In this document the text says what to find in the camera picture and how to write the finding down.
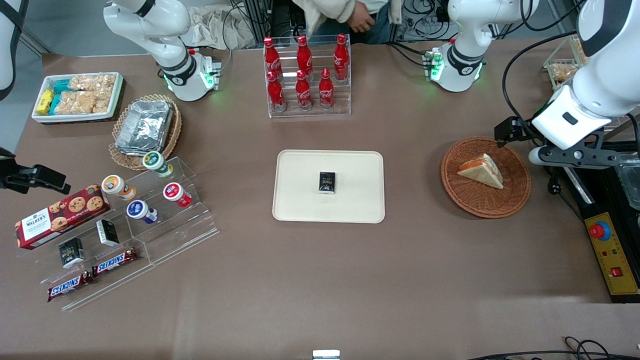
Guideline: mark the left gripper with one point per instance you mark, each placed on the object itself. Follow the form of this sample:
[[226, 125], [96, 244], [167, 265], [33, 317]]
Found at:
[[520, 130]]

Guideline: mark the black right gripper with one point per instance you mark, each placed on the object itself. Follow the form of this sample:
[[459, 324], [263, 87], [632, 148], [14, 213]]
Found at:
[[14, 176]]

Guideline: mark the triangular sandwich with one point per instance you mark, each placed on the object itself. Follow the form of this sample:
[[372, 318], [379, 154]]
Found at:
[[482, 172]]

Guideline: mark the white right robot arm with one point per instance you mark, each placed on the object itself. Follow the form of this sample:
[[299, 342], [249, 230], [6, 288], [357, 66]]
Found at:
[[172, 55]]

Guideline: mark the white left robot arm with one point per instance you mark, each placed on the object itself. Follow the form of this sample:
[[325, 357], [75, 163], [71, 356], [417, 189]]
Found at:
[[469, 60]]

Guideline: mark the round brown wicker basket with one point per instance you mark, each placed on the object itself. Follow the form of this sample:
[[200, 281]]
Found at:
[[480, 202]]

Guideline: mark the white snack tray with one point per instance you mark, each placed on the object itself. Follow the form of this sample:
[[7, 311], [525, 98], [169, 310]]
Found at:
[[116, 97]]

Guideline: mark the light wicker basket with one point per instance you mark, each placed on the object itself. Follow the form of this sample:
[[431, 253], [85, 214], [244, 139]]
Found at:
[[172, 135]]

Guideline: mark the cream plastic tray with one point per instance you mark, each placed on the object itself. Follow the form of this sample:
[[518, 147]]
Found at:
[[305, 200]]

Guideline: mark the person's bare hand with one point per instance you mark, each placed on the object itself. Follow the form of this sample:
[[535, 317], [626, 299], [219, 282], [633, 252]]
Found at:
[[361, 20]]

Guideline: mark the red Walkers cookie box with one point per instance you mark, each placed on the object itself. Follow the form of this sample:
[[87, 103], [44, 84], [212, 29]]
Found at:
[[60, 217]]

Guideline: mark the orange lid yogurt cup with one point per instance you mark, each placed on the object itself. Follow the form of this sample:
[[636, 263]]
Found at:
[[116, 186]]

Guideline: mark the black power plug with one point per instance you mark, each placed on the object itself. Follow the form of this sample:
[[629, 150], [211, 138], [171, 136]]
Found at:
[[553, 187]]

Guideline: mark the small black box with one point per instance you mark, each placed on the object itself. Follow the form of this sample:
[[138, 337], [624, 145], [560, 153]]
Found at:
[[327, 182], [107, 233], [71, 252]]

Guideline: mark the clear bag of snacks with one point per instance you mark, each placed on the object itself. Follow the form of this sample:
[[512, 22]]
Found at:
[[580, 50], [564, 73]]

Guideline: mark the teal snack packet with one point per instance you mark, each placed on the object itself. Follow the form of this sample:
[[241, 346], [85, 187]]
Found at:
[[54, 103], [62, 86]]

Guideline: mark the yellow snack packet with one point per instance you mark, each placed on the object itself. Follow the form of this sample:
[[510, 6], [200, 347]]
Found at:
[[45, 101]]

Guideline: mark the rice cracker bag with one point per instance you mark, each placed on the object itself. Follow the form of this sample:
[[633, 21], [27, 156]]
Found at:
[[75, 103], [95, 85]]

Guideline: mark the blue lid yogurt cup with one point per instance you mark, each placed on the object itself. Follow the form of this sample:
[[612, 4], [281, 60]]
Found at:
[[140, 210]]

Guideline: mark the Snickers bar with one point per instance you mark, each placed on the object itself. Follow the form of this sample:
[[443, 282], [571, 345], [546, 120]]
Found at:
[[69, 286], [115, 261]]

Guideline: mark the green lid yogurt cup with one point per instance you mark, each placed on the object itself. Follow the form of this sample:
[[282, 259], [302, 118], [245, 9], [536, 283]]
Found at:
[[156, 163]]

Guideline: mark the grey metal bar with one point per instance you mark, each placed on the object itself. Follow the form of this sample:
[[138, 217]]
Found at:
[[622, 125]]

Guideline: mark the stack of foil trays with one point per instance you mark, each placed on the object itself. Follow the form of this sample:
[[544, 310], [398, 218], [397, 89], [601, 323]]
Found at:
[[145, 127]]

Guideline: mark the red lid yogurt cup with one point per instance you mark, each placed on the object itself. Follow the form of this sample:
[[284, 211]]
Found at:
[[175, 193]]

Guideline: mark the clear plastic container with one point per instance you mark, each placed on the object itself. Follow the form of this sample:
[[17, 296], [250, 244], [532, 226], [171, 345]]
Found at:
[[631, 182]]

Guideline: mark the red emergency stop button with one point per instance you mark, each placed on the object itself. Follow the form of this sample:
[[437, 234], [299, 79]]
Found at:
[[599, 230]]

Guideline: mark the clear acrylic tiered stand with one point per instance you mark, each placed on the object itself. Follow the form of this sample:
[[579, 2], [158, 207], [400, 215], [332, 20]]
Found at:
[[180, 230]]

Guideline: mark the yellow control panel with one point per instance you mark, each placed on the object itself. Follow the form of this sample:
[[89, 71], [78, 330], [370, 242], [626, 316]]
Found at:
[[615, 260]]

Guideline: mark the clear acrylic bottle rack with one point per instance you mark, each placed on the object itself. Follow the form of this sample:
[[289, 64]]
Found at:
[[345, 100]]

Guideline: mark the red cola bottle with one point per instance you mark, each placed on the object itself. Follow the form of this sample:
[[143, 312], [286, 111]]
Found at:
[[303, 94], [341, 57], [272, 57], [326, 92], [275, 95], [304, 57]]

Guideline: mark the person in beige sweater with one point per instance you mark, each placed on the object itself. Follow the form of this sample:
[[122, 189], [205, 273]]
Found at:
[[325, 10]]

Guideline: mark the crumpled beige paper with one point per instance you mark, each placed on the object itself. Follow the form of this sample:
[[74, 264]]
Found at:
[[215, 30]]

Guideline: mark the black equipment rack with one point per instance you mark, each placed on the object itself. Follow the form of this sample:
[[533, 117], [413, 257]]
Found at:
[[272, 15]]

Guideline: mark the black machine frame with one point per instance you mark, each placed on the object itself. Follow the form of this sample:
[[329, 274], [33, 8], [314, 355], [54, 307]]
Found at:
[[590, 200]]

